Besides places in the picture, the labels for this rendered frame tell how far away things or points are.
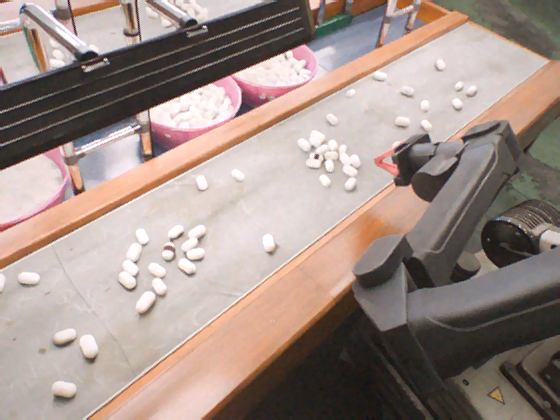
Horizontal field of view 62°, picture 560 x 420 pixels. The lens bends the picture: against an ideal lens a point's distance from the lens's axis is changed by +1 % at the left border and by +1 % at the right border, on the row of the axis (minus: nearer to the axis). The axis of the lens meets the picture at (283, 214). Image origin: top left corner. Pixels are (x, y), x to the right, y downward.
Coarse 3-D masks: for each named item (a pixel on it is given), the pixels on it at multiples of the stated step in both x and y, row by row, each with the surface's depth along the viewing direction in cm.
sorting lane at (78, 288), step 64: (448, 64) 141; (512, 64) 146; (320, 128) 112; (384, 128) 115; (448, 128) 119; (192, 192) 93; (256, 192) 95; (320, 192) 98; (64, 256) 80; (256, 256) 85; (0, 320) 71; (64, 320) 72; (128, 320) 74; (192, 320) 75; (0, 384) 65; (128, 384) 67
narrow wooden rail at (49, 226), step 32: (416, 32) 146; (352, 64) 129; (384, 64) 134; (288, 96) 115; (320, 96) 118; (224, 128) 104; (256, 128) 106; (160, 160) 94; (192, 160) 96; (96, 192) 87; (128, 192) 88; (32, 224) 80; (64, 224) 81; (0, 256) 75
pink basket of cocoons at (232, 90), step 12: (228, 84) 117; (240, 96) 111; (228, 120) 106; (156, 132) 105; (168, 132) 103; (180, 132) 103; (192, 132) 103; (204, 132) 105; (168, 144) 108; (180, 144) 107
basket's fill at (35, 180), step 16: (32, 160) 95; (48, 160) 95; (0, 176) 90; (16, 176) 91; (32, 176) 92; (48, 176) 92; (0, 192) 88; (16, 192) 88; (32, 192) 89; (48, 192) 90; (0, 208) 85; (16, 208) 86; (32, 208) 86
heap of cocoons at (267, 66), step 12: (276, 60) 129; (288, 60) 133; (240, 72) 123; (252, 72) 125; (264, 72) 125; (276, 72) 126; (288, 72) 126; (300, 72) 128; (264, 84) 121; (276, 84) 124; (288, 84) 124
